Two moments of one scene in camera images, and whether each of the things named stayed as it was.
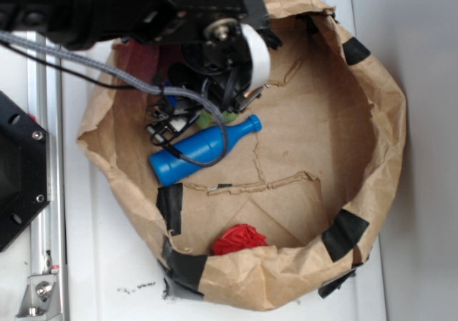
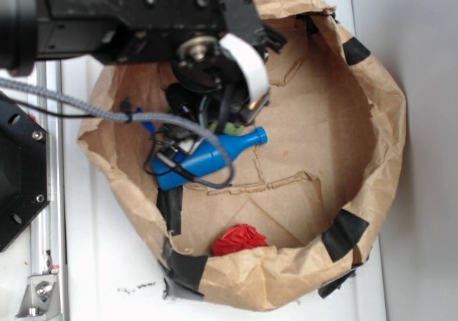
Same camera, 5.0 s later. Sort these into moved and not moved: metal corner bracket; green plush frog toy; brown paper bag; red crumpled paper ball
Moved: green plush frog toy
Not moved: metal corner bracket; brown paper bag; red crumpled paper ball
